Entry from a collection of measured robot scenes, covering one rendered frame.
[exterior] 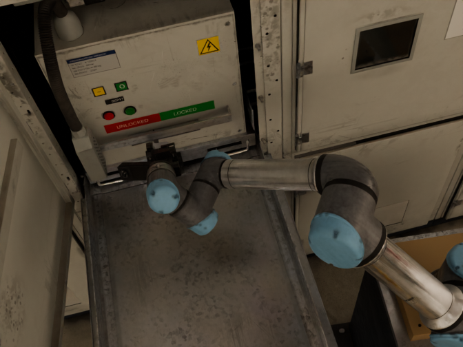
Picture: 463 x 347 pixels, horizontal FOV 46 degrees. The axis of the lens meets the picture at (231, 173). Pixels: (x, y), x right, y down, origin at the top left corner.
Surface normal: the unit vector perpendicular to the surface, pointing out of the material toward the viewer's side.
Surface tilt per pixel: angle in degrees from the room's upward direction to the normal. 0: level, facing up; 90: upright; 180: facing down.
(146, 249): 0
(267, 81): 90
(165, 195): 60
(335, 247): 84
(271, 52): 90
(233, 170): 33
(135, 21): 0
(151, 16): 0
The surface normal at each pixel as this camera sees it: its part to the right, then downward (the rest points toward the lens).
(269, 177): -0.56, 0.12
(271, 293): -0.08, -0.57
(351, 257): -0.47, 0.70
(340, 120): 0.22, 0.79
